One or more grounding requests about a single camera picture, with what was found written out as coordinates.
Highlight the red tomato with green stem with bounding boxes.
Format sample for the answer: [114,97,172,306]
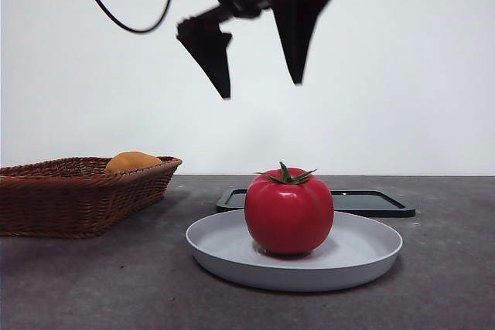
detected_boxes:
[244,161,334,256]

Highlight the orange bread roll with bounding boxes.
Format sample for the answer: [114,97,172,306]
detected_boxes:
[104,151,162,175]

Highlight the brown wicker basket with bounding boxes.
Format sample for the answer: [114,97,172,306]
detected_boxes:
[0,156,183,239]

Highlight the grey round plate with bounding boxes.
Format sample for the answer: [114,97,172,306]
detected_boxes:
[185,209,404,293]

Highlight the black rectangular tray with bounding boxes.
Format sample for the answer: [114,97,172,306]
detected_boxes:
[215,189,417,219]

